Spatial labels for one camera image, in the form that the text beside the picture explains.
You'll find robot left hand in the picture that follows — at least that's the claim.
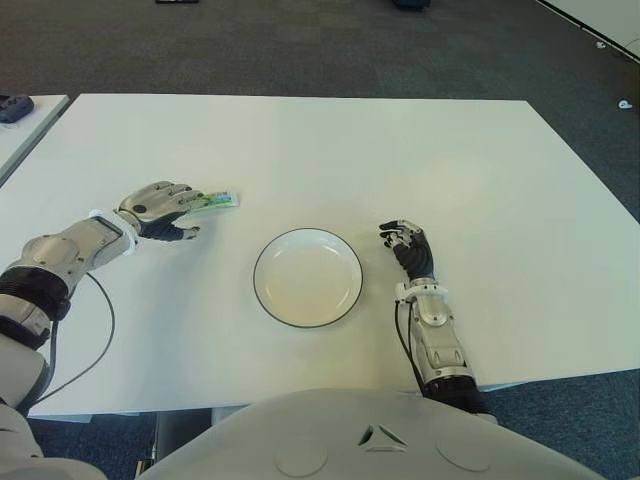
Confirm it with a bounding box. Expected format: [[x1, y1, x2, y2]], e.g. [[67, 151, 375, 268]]
[[113, 180, 206, 244]]

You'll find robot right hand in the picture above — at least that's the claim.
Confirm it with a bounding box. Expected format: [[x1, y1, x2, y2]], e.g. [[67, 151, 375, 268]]
[[378, 218, 434, 281]]

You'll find green toothpaste tube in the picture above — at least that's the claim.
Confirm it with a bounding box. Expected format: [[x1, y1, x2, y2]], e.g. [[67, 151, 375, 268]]
[[192, 188, 241, 214]]

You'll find white plate with black rim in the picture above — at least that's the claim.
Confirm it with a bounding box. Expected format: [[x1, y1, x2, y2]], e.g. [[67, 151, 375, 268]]
[[252, 228, 364, 330]]

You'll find white side table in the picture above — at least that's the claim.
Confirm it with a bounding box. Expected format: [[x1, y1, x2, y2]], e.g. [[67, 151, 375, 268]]
[[0, 94, 70, 187]]

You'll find dark handheld controller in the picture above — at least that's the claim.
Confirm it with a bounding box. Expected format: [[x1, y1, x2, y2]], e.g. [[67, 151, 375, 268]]
[[0, 94, 35, 124]]

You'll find grey robot torso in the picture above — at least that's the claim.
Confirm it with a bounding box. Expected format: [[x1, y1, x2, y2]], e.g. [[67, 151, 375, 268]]
[[134, 387, 609, 480]]

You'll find grey table leg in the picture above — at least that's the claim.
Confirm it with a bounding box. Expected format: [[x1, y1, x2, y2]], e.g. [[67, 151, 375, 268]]
[[153, 409, 214, 462]]

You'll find white board with black edge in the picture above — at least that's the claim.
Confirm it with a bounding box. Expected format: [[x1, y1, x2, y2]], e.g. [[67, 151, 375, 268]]
[[537, 0, 640, 62]]

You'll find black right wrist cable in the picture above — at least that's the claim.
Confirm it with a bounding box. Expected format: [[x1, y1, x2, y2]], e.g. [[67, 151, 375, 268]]
[[395, 298, 427, 387]]

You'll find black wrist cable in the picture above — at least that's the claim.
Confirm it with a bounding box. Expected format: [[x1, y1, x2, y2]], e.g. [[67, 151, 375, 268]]
[[29, 272, 116, 407], [395, 298, 427, 387]]

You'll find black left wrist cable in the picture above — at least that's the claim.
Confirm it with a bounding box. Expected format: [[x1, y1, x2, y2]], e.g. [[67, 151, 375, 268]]
[[29, 272, 116, 407]]

